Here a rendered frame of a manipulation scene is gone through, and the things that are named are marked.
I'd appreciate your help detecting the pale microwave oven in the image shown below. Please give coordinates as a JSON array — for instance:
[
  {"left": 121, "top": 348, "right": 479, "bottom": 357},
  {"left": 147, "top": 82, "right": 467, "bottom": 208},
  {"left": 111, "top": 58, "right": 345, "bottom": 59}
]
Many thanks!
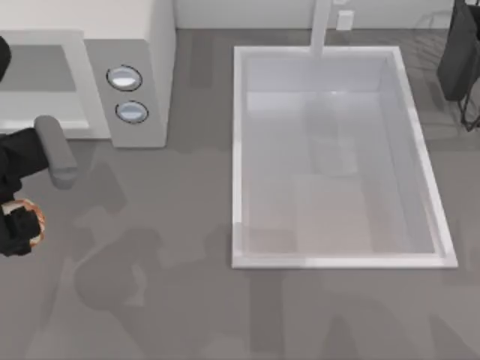
[{"left": 0, "top": 28, "right": 177, "bottom": 149}]

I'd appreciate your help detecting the slice of bread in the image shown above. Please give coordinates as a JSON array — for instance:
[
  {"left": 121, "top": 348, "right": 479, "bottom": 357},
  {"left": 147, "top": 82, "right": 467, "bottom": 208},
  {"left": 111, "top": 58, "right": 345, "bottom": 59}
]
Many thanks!
[{"left": 1, "top": 198, "right": 47, "bottom": 248}]

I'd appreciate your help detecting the round microwave knob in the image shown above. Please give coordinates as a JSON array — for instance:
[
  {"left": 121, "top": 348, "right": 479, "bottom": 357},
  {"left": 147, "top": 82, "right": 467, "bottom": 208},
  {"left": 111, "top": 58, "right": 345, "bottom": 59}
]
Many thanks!
[
  {"left": 106, "top": 64, "right": 144, "bottom": 92},
  {"left": 115, "top": 100, "right": 150, "bottom": 125}
]

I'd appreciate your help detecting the tall white tap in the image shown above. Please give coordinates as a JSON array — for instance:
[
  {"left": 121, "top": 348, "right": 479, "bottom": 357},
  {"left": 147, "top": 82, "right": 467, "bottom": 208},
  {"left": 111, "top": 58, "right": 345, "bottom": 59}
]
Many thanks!
[{"left": 310, "top": 0, "right": 332, "bottom": 59}]

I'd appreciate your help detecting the white sink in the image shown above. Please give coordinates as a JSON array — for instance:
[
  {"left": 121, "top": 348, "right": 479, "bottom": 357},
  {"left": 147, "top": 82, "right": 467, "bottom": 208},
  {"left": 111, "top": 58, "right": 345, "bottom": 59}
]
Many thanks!
[{"left": 229, "top": 45, "right": 460, "bottom": 271}]

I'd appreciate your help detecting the pale microwave door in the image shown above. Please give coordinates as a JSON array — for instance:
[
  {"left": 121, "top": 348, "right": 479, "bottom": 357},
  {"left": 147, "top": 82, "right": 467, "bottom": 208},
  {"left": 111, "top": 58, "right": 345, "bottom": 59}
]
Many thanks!
[{"left": 0, "top": 31, "right": 113, "bottom": 142}]

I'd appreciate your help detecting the white wall socket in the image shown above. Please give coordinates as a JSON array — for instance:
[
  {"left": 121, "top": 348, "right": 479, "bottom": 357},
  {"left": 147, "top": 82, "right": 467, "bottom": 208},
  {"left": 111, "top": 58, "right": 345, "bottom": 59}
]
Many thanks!
[{"left": 337, "top": 10, "right": 355, "bottom": 32}]

